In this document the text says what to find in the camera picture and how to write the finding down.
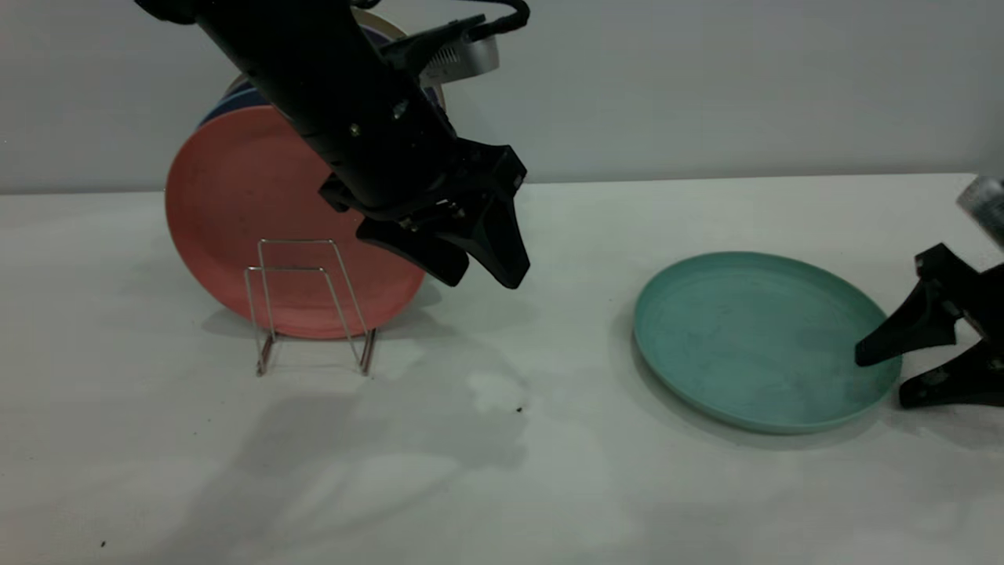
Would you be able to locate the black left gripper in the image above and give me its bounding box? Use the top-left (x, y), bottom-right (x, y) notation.
top-left (318, 137), bottom-right (533, 290)

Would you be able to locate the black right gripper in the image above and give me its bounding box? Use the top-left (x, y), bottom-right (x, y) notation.
top-left (854, 243), bottom-right (1004, 410)

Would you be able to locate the green round plate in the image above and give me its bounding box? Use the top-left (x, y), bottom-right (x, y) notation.
top-left (633, 251), bottom-right (903, 436)

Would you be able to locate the pink round plate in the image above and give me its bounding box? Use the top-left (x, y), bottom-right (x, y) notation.
top-left (165, 106), bottom-right (428, 341)

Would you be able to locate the blue round plate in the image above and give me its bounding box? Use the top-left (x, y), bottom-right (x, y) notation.
top-left (200, 86), bottom-right (274, 128)

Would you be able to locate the metal wire plate rack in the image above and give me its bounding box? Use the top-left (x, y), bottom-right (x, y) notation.
top-left (245, 239), bottom-right (379, 378)

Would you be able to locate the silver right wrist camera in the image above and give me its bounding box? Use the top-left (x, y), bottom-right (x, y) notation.
top-left (956, 176), bottom-right (1004, 252)

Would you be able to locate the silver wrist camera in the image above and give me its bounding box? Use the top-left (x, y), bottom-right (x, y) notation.
top-left (380, 16), bottom-right (501, 86)
top-left (956, 176), bottom-right (1004, 252)

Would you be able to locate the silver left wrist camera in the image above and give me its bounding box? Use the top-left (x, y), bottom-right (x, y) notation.
top-left (380, 16), bottom-right (501, 86)

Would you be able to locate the black camera cable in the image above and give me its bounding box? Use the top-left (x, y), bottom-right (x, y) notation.
top-left (463, 0), bottom-right (532, 42)

